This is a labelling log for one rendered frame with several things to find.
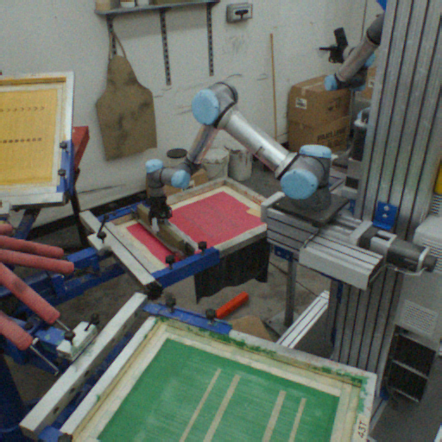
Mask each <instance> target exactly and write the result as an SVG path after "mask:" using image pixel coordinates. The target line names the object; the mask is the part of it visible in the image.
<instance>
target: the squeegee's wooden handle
mask: <svg viewBox="0 0 442 442"><path fill-rule="evenodd" d="M136 210H137V213H138V215H139V219H141V221H143V222H145V223H146V224H147V225H148V226H149V227H150V229H151V225H150V223H149V221H148V212H149V210H148V209H147V208H146V207H143V206H142V204H138V205H136ZM157 224H158V226H159V231H157V234H158V235H159V236H160V237H162V239H163V240H164V241H166V242H167V243H168V244H170V245H171V246H172V247H177V248H178V249H179V250H180V251H181V252H182V253H183V254H185V243H184V240H183V239H182V237H181V236H179V235H178V234H177V233H175V232H174V231H172V230H171V229H170V227H169V226H167V225H166V224H164V223H163V222H162V221H160V223H159V222H158V221H157ZM151 230H152V229H151Z"/></svg>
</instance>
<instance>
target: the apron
mask: <svg viewBox="0 0 442 442"><path fill-rule="evenodd" d="M113 35H114V37H115V38H116V40H117V43H119V45H120V47H121V49H122V50H123V56H124V57H123V56H120V55H116V56H114V57H113V58H112V59H111V47H112V39H113ZM108 60H109V65H108V73H106V80H107V88H105V90H104V93H103V95H102V96H101V97H100V98H98V102H97V104H95V106H97V111H98V120H99V125H100V130H101V136H102V141H103V146H104V151H105V156H106V160H109V159H115V158H119V157H122V156H125V155H129V154H139V153H143V151H144V150H146V149H148V148H158V147H157V129H156V117H155V109H154V101H153V93H152V92H151V91H150V89H149V88H147V87H145V86H143V85H141V84H140V83H139V82H138V79H137V77H136V76H135V74H134V70H133V68H132V66H131V64H130V63H129V60H128V59H126V54H125V51H124V49H123V46H122V43H121V42H120V40H119V38H117V36H116V33H115V31H112V32H111V33H110V50H109V59H108Z"/></svg>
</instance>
